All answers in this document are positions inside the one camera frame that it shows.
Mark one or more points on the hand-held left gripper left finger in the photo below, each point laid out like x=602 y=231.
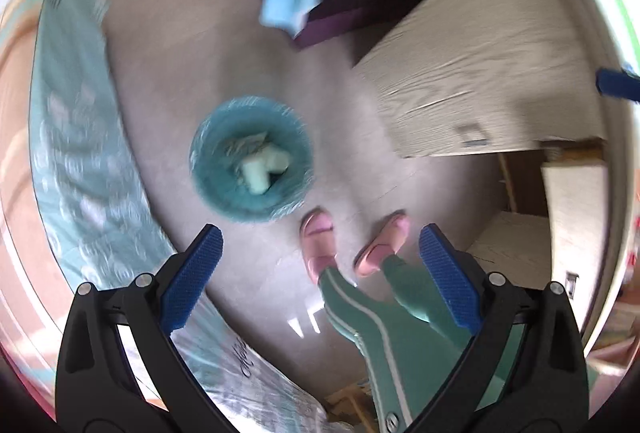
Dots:
x=192 y=278

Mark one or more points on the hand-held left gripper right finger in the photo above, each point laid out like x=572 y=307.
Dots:
x=447 y=278

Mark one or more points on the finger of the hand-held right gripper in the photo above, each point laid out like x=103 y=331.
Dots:
x=617 y=85

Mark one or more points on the teal waste bin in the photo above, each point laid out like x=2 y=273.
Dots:
x=215 y=193

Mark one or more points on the white trash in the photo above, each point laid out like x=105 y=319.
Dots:
x=255 y=177

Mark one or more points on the person's right leg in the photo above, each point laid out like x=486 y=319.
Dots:
x=425 y=298

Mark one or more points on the person's leg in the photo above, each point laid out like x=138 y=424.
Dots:
x=425 y=298
x=370 y=343

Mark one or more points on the pink slipper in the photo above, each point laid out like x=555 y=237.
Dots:
x=316 y=238
x=382 y=245

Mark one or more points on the person's left leg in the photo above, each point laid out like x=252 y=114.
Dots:
x=370 y=343

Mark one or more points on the white drawer cabinet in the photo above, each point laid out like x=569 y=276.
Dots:
x=575 y=223

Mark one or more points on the white wooden cabinet door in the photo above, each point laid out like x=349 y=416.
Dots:
x=475 y=63

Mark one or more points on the wooden stool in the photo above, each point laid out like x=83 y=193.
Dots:
x=347 y=405

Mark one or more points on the teal pink play mat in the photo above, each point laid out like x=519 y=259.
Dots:
x=75 y=138

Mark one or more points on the purple bed base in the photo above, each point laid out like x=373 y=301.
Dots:
x=345 y=15

